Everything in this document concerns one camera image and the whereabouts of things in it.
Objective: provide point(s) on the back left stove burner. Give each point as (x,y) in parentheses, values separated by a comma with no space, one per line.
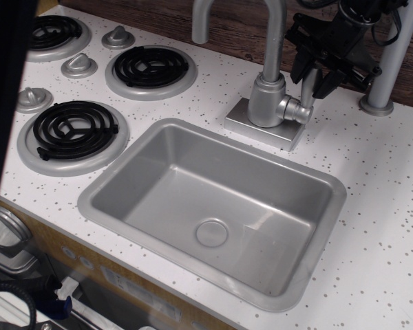
(55,37)

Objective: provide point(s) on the silver knob middle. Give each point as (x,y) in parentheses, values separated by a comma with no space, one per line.
(80,66)

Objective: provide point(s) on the silver knob back right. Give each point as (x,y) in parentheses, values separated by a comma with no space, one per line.
(117,39)

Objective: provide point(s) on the silver toy faucet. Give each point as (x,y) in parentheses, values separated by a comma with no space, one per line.
(256,117)

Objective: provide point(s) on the grey support pole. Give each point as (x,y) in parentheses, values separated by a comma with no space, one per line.
(377,102)

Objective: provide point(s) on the silver faucet lever handle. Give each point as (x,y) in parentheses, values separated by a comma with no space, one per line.
(301,110)

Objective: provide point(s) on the silver knob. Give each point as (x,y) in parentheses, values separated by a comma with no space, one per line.
(80,66)
(117,39)
(33,100)

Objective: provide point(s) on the dark foreground post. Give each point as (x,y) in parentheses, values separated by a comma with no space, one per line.
(16,21)

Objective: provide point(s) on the silver oven door handle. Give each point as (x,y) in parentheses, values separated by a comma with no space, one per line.
(14,234)

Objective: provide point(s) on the stove burner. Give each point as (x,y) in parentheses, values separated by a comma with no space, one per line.
(72,138)
(55,37)
(150,73)

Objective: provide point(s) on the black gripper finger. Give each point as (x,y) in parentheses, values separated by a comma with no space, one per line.
(303,62)
(325,85)

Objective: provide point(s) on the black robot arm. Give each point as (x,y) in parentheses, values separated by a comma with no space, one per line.
(369,13)

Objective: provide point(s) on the back right stove burner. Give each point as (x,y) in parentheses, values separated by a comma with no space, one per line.
(150,73)

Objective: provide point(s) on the front right stove burner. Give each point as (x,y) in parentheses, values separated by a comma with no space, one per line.
(72,138)

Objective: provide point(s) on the grey plastic sink basin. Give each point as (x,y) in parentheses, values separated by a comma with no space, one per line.
(251,223)

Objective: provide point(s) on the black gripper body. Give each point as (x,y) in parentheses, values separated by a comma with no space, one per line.
(337,45)

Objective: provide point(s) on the silver knob front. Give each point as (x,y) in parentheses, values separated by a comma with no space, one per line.
(33,100)

